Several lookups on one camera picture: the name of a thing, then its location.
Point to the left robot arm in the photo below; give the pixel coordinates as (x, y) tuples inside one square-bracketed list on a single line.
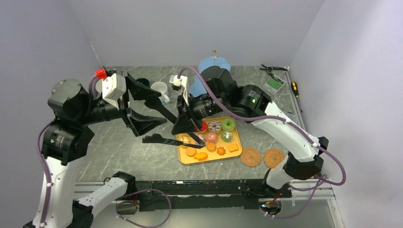
[(63, 143)]

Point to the black pliers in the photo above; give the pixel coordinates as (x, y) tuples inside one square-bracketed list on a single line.
[(270, 69)]

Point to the green frosted donut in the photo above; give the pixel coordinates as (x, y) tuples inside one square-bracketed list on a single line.
[(228, 124)]

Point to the left woven rattan coaster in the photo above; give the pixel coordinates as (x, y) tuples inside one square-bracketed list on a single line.
[(250, 157)]

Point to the round brown cookie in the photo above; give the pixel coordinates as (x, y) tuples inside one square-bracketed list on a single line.
[(190, 151)]

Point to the yellow serving tray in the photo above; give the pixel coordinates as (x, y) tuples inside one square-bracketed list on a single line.
[(220, 145)]

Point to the square cracker biscuit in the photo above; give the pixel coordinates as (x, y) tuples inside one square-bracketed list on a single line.
[(233, 147)]

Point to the blue three-tier cake stand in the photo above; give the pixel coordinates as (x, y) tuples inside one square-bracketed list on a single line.
[(197, 88)]

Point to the yellow black screwdriver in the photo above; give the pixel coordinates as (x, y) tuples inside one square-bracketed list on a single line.
[(294, 88)]

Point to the orange flower cookie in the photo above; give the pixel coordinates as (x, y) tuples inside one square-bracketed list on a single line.
[(211, 146)]

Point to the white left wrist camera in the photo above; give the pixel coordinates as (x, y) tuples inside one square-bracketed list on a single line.
[(113, 88)]

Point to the green cupcake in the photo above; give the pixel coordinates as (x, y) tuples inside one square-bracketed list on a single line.
[(227, 136)]

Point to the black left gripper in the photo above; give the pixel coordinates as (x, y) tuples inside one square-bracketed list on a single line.
[(140, 124)]

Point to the yellow cupcake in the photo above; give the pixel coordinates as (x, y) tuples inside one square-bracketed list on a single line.
[(186, 140)]

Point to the red frosted donut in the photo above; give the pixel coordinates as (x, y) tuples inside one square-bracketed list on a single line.
[(203, 128)]

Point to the orange striped round cookie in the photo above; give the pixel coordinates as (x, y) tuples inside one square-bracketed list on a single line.
[(221, 151)]

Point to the chocolate sprinkled donut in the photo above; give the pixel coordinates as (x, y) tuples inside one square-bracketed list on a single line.
[(214, 126)]

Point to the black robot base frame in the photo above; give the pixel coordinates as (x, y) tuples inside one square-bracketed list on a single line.
[(196, 194)]

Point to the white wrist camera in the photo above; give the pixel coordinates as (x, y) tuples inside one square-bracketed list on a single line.
[(113, 88), (180, 83)]

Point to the right woven rattan coaster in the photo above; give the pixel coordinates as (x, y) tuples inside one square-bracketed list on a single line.
[(273, 157)]

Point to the green and white box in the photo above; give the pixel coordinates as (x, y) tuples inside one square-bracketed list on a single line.
[(274, 84)]

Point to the white and blue mug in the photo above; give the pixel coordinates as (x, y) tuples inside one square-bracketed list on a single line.
[(163, 89)]

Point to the dark green mug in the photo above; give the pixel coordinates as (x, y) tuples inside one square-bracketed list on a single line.
[(143, 81)]

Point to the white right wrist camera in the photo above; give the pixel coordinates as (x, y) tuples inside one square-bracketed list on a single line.
[(180, 83)]

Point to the woven rattan coaster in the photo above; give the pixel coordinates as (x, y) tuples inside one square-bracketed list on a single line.
[(273, 157), (250, 157)]

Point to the orange fish cookie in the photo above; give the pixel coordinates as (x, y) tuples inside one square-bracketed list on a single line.
[(200, 156)]

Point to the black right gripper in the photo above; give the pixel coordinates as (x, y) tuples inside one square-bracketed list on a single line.
[(186, 121)]

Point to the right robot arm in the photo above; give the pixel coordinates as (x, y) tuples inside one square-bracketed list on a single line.
[(251, 104)]

